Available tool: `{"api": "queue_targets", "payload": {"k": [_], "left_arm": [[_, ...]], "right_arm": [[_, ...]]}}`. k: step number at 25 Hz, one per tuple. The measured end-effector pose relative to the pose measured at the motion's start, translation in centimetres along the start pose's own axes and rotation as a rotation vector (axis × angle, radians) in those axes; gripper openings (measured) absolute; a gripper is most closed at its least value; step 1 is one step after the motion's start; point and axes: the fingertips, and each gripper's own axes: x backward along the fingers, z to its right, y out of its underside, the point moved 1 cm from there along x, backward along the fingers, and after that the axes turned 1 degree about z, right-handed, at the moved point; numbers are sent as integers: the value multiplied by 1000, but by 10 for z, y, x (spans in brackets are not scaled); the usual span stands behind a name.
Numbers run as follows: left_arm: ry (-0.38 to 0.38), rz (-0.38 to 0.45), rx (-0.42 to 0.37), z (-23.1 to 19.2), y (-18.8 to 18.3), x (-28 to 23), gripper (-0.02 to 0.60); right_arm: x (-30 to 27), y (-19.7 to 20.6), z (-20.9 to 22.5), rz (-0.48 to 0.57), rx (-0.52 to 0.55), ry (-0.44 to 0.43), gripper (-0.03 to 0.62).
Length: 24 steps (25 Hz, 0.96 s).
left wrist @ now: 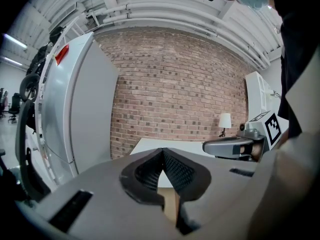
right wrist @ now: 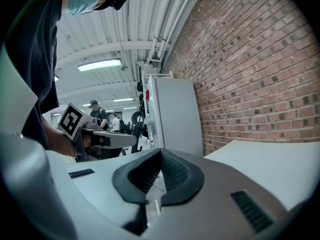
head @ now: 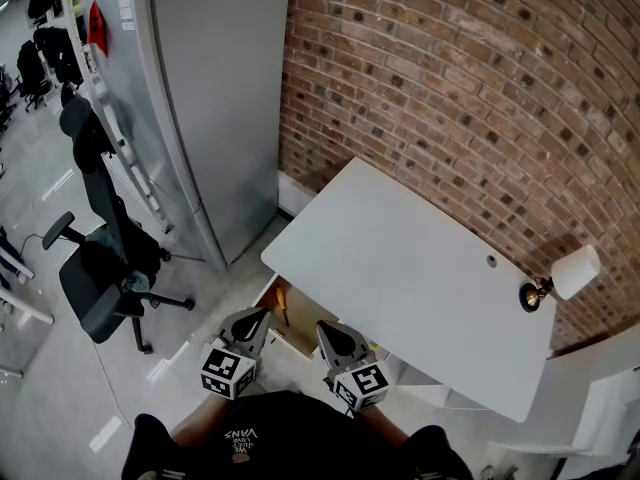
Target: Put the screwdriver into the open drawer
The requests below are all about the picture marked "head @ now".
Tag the white shelf rack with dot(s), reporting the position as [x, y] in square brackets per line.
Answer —
[75, 13]

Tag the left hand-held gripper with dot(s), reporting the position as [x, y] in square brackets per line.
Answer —
[225, 373]

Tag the white table frame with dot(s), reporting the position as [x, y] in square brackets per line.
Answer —
[20, 298]

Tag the white label on refrigerator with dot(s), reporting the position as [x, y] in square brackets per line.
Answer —
[126, 5]

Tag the aluminium ladder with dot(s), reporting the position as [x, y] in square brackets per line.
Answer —
[135, 168]

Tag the white shelf unit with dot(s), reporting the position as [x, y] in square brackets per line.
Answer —
[600, 408]

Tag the person's left forearm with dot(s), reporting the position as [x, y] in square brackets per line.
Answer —
[197, 425]

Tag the person's right forearm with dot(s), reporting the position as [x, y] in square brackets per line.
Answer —
[382, 425]

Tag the red paper on refrigerator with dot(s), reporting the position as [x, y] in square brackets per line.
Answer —
[97, 28]

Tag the white drawer with wooden bottom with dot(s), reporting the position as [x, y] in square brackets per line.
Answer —
[310, 313]

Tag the black pole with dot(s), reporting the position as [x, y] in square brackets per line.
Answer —
[561, 470]

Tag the table lamp with white shade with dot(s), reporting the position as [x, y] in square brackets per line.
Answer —
[575, 270]

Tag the grey refrigerator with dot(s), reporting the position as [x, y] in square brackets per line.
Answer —
[220, 118]

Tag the grey sneaker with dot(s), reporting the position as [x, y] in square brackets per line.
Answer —
[497, 473]

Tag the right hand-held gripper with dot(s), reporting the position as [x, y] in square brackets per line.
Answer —
[362, 383]

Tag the white desk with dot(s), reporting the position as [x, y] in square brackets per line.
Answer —
[400, 278]

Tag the black background office chair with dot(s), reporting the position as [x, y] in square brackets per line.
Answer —
[32, 75]

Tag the person's black shirt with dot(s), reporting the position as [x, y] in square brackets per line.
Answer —
[300, 443]

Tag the teal cloth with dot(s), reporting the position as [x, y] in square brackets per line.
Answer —
[137, 282]

